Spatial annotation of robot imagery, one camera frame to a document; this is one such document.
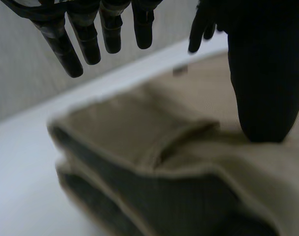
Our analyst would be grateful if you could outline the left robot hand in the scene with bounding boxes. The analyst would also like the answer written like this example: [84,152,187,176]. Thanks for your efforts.
[0,0,299,143]

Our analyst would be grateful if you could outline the beige shorts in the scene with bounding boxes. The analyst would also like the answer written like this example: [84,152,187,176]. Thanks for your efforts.
[46,50,299,236]

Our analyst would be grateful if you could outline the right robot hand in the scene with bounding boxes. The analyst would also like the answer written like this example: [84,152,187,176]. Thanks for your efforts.
[188,0,228,54]

